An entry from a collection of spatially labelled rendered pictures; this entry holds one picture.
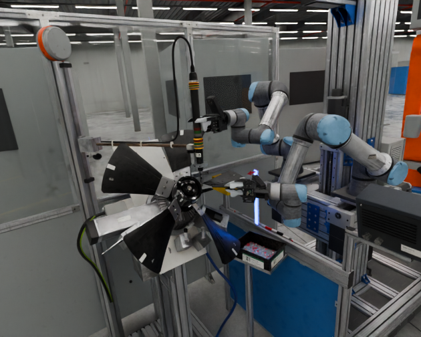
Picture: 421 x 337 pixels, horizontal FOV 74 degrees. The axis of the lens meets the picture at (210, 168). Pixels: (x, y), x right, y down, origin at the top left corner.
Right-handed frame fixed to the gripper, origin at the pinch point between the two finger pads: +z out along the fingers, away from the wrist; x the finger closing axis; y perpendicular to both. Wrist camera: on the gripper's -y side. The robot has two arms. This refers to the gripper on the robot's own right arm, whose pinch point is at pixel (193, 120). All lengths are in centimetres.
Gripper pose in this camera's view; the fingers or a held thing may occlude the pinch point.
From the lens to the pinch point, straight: 122.5
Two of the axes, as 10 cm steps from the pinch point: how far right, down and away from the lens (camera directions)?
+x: -7.0, -1.6, 6.9
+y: 0.6, 9.5, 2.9
